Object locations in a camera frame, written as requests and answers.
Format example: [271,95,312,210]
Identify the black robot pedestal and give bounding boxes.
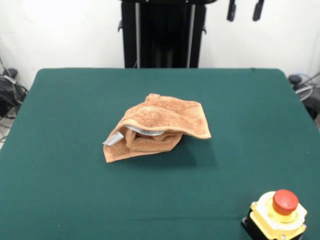
[117,0,208,69]

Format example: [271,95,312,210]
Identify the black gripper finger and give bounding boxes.
[226,0,237,22]
[252,0,265,22]

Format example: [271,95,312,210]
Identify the orange terry towel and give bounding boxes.
[101,93,212,164]

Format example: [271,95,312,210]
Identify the dark green table cloth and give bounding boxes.
[0,67,320,240]

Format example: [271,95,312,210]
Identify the grey cable coil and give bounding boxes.
[288,72,320,121]

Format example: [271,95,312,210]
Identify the black cable bundle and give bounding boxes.
[0,54,30,143]

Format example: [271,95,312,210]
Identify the yellow emergency stop button box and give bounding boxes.
[240,189,308,240]

